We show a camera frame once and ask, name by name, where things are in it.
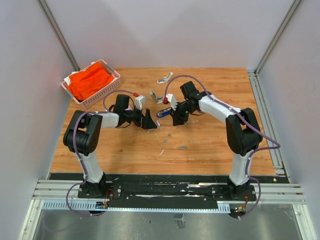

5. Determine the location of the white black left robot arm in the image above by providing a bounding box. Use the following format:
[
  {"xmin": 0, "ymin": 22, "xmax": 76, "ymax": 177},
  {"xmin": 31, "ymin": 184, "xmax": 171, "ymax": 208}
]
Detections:
[{"xmin": 63, "ymin": 93, "xmax": 158, "ymax": 198}]

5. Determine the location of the aluminium frame post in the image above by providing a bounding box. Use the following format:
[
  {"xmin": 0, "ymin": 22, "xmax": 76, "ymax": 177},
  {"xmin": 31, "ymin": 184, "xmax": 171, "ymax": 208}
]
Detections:
[
  {"xmin": 36, "ymin": 0, "xmax": 80, "ymax": 71},
  {"xmin": 254, "ymin": 0, "xmax": 306, "ymax": 75}
]

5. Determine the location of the orange cloth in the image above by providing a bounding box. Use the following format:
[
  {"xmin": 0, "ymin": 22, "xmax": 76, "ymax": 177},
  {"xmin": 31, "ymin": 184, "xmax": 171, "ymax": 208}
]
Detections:
[{"xmin": 66, "ymin": 62, "xmax": 115, "ymax": 101}]

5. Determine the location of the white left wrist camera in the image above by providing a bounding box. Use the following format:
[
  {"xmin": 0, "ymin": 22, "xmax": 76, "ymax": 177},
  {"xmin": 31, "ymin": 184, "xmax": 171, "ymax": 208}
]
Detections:
[{"xmin": 133, "ymin": 95, "xmax": 148, "ymax": 111}]

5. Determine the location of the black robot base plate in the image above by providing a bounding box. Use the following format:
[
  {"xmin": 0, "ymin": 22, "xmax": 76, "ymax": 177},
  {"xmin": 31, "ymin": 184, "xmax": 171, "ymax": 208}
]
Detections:
[{"xmin": 47, "ymin": 172, "xmax": 268, "ymax": 209}]

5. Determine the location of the grey white stapler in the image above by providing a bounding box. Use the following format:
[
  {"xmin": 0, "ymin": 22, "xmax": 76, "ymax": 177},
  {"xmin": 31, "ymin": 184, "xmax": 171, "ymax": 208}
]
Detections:
[{"xmin": 149, "ymin": 90, "xmax": 164, "ymax": 104}]

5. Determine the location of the grey slotted cable duct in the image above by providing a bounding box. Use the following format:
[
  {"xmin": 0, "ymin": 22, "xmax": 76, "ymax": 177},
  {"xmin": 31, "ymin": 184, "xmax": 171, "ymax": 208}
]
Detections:
[{"xmin": 42, "ymin": 197, "xmax": 231, "ymax": 214}]

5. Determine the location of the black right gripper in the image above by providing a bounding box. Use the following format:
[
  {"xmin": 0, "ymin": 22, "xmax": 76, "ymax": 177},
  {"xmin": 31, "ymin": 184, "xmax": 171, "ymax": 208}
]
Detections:
[{"xmin": 168, "ymin": 101, "xmax": 196, "ymax": 126}]

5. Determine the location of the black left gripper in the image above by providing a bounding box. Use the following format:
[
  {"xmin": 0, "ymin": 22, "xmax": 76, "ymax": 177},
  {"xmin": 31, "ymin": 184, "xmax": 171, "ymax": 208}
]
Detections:
[{"xmin": 124, "ymin": 105, "xmax": 158, "ymax": 130}]

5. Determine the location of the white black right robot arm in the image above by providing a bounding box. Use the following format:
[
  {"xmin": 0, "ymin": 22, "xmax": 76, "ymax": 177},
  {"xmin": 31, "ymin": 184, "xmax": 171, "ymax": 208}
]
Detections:
[{"xmin": 163, "ymin": 81, "xmax": 262, "ymax": 200}]

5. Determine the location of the left aluminium frame post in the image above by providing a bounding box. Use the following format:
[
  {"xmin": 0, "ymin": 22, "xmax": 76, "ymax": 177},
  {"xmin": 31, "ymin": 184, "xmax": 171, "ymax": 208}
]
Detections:
[{"xmin": 36, "ymin": 0, "xmax": 80, "ymax": 71}]

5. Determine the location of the right aluminium frame post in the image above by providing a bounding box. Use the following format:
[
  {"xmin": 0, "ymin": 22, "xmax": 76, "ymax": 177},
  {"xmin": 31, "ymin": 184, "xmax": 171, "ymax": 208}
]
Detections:
[{"xmin": 254, "ymin": 0, "xmax": 306, "ymax": 75}]

